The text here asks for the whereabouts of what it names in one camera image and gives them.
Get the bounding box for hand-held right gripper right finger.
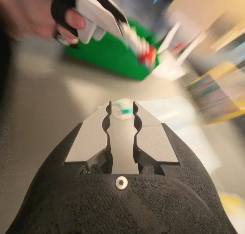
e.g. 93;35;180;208
132;101;180;166

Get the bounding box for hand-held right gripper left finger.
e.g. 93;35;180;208
64;101;113;166

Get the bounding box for round white plate teal bricks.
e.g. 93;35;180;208
112;98;135;121

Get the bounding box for red white green lego assembly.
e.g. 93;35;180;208
119;22;158;68

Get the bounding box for yellow lego set box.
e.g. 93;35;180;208
186;62;245;124

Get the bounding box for person's left hand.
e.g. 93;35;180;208
0;0;86;45

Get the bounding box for open instruction booklet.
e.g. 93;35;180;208
137;96;222;174

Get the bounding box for green plastic bin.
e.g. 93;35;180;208
64;18;162;82

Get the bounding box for small red cone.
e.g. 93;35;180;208
171;42;187;53

